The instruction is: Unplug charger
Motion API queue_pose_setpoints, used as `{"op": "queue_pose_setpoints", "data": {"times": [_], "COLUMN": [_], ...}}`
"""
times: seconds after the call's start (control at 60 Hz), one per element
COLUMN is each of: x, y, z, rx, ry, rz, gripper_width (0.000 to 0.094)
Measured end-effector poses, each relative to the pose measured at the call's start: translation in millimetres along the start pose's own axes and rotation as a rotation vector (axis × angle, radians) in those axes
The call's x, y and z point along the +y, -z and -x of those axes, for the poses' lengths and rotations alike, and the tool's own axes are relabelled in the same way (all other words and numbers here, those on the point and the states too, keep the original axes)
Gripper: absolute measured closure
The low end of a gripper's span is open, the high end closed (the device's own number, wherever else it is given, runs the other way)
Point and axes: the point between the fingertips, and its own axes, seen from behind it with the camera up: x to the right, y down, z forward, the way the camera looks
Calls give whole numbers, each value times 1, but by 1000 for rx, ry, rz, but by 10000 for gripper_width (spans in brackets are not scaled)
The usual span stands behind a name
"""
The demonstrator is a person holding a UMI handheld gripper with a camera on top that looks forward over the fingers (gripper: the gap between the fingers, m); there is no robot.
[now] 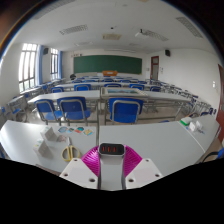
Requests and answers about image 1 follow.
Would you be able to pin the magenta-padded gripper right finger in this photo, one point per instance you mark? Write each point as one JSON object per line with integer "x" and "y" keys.
{"x": 143, "y": 173}

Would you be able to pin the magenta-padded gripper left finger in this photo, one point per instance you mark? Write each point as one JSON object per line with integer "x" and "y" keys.
{"x": 78, "y": 173}

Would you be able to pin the white charger block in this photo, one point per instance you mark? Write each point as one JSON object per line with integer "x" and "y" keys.
{"x": 111, "y": 170}

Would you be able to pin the colourful picture card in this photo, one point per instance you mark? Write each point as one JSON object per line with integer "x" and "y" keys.
{"x": 88, "y": 132}
{"x": 70, "y": 130}
{"x": 62, "y": 129}
{"x": 79, "y": 129}

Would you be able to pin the white box with coloured dots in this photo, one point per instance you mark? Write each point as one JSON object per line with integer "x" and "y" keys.
{"x": 43, "y": 149}

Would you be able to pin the small white box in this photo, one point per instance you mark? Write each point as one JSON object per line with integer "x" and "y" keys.
{"x": 192, "y": 126}
{"x": 199, "y": 125}
{"x": 49, "y": 133}

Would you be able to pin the blue classroom chairs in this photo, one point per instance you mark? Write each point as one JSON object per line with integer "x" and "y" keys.
{"x": 125, "y": 111}

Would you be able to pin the green and white box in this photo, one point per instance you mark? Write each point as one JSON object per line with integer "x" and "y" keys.
{"x": 186, "y": 120}

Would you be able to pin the grey classroom desks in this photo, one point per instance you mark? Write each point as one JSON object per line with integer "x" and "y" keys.
{"x": 66, "y": 95}

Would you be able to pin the orange lectern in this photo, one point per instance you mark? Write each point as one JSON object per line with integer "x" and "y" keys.
{"x": 109, "y": 73}

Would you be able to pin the blue curtain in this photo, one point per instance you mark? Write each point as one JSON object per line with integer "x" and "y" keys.
{"x": 60, "y": 65}
{"x": 39, "y": 65}

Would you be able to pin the narrow bright window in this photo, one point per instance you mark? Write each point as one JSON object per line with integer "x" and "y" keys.
{"x": 54, "y": 63}

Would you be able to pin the green chalkboard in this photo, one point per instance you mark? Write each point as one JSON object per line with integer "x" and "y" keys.
{"x": 106, "y": 64}

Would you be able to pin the tall bright window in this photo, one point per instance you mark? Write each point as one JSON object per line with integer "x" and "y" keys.
{"x": 27, "y": 66}

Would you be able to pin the white ceiling projector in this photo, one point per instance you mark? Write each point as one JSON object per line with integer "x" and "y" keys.
{"x": 140, "y": 33}

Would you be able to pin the ceiling light panels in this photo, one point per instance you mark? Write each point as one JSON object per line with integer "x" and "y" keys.
{"x": 73, "y": 29}

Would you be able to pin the black wall speaker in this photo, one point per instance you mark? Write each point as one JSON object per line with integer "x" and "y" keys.
{"x": 45, "y": 51}
{"x": 167, "y": 52}

